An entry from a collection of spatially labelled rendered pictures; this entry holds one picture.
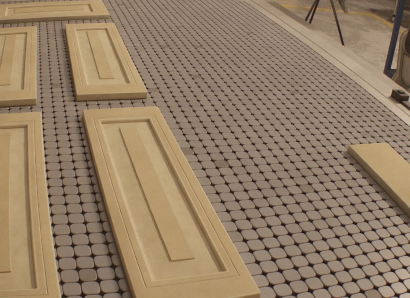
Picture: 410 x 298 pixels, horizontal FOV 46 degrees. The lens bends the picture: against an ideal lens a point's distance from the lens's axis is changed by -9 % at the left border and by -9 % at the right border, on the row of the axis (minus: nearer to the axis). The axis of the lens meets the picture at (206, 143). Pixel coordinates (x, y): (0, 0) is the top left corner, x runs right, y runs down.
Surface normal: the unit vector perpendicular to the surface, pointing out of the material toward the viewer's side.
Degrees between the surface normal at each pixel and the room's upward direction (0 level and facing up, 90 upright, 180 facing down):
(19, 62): 11
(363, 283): 0
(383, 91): 0
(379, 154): 0
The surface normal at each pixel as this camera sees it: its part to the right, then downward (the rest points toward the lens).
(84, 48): -0.07, -0.84
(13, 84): 0.30, -0.86
